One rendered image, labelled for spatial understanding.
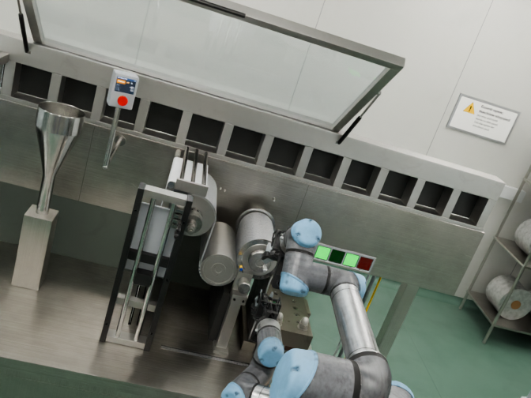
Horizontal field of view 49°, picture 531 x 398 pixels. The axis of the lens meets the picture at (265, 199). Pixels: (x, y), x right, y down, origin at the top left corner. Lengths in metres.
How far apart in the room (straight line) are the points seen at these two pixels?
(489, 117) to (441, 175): 2.66
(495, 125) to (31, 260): 3.80
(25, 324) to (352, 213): 1.21
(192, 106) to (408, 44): 2.76
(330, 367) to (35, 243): 1.20
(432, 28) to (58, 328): 3.51
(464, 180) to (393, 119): 2.39
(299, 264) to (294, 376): 0.42
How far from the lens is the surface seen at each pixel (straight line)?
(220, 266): 1.94
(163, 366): 1.93
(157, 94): 2.09
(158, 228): 1.78
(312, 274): 1.49
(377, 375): 1.22
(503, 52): 4.88
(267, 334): 1.77
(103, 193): 2.22
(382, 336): 2.79
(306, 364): 1.15
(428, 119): 4.77
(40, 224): 2.02
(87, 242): 2.32
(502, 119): 4.99
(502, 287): 5.15
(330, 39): 1.68
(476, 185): 2.38
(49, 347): 1.91
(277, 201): 2.20
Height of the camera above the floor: 2.08
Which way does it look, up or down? 20 degrees down
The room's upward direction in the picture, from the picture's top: 19 degrees clockwise
